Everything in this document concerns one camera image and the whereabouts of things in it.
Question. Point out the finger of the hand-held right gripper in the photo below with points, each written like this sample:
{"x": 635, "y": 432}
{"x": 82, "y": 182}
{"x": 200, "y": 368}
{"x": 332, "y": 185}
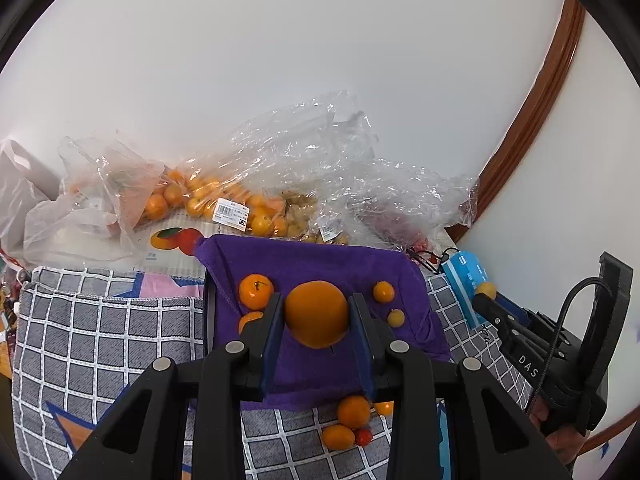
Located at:
{"x": 515, "y": 312}
{"x": 505, "y": 332}

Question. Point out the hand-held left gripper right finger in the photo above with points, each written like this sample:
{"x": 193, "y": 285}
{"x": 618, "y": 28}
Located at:
{"x": 362, "y": 340}

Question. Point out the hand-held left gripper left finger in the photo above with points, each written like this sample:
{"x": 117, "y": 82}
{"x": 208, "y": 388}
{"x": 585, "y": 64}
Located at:
{"x": 267, "y": 340}

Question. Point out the small yellow-green fruit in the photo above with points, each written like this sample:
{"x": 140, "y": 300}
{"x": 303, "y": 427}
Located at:
{"x": 396, "y": 318}
{"x": 486, "y": 290}

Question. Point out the small orange kumquat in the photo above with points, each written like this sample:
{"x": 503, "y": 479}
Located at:
{"x": 384, "y": 407}
{"x": 383, "y": 291}

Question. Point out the large orange mandarin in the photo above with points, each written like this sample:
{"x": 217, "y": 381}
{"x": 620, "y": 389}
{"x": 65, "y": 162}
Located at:
{"x": 353, "y": 411}

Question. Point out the red cherry tomato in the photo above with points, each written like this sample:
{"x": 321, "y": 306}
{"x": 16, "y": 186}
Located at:
{"x": 363, "y": 436}

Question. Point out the clear bag of red fruits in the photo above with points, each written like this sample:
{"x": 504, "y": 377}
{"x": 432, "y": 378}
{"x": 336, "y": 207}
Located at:
{"x": 405, "y": 200}

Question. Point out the clear bag of yellow fruits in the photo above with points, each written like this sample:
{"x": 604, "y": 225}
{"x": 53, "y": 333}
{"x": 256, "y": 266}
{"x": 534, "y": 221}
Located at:
{"x": 310, "y": 160}

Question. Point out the person's right hand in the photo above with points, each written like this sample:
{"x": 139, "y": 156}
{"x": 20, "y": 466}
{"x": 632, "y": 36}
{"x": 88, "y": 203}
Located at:
{"x": 562, "y": 445}

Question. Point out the blue tissue pack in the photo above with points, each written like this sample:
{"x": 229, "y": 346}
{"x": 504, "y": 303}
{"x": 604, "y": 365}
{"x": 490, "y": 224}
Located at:
{"x": 462, "y": 275}

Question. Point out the purple towel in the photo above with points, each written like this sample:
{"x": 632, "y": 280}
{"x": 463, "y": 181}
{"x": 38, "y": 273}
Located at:
{"x": 320, "y": 265}

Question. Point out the orange-print cardboard box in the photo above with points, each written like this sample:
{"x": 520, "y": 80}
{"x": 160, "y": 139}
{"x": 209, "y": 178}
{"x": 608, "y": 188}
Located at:
{"x": 175, "y": 242}

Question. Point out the labelled clear bag of oranges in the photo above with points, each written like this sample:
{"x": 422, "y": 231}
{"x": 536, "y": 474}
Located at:
{"x": 220, "y": 200}

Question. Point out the grey checked star-print cloth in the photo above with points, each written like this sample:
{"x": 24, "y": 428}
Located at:
{"x": 100, "y": 325}

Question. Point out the white plastic bag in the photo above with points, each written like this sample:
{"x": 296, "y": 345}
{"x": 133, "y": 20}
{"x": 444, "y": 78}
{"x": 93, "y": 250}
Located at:
{"x": 35, "y": 210}

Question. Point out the brown wooden door frame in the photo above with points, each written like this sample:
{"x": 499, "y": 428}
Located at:
{"x": 540, "y": 95}

